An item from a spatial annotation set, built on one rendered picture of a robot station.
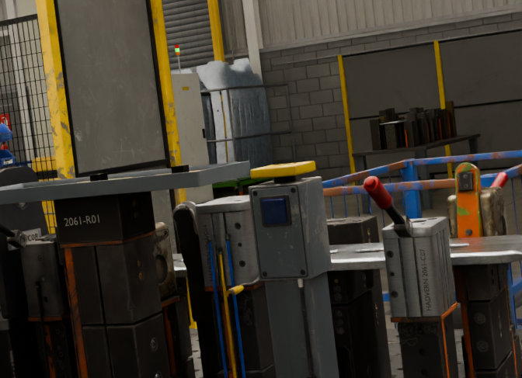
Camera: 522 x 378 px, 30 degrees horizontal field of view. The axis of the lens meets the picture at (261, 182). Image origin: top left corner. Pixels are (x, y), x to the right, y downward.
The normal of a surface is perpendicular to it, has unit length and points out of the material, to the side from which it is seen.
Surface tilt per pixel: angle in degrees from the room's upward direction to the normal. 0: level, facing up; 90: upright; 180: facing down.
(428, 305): 90
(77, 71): 91
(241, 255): 90
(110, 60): 90
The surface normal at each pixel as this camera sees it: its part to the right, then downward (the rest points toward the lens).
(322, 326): 0.90, -0.08
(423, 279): -0.43, 0.11
